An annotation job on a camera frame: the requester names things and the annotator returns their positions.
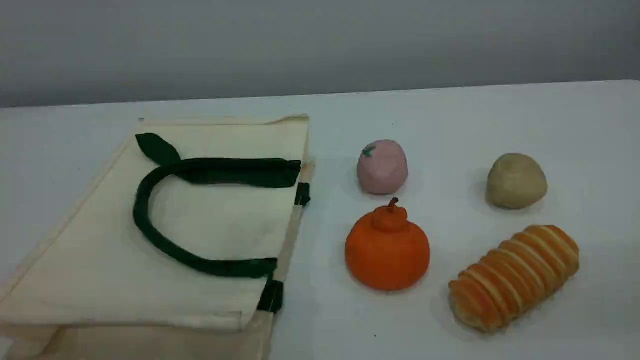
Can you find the pink toy peach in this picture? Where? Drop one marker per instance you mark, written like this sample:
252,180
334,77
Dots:
382,169

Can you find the long striped bread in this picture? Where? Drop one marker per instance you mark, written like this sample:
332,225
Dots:
515,277

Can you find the orange toy tangerine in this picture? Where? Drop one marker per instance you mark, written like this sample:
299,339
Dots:
387,255

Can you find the beige round toy potato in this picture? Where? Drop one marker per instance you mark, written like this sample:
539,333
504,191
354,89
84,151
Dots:
516,181

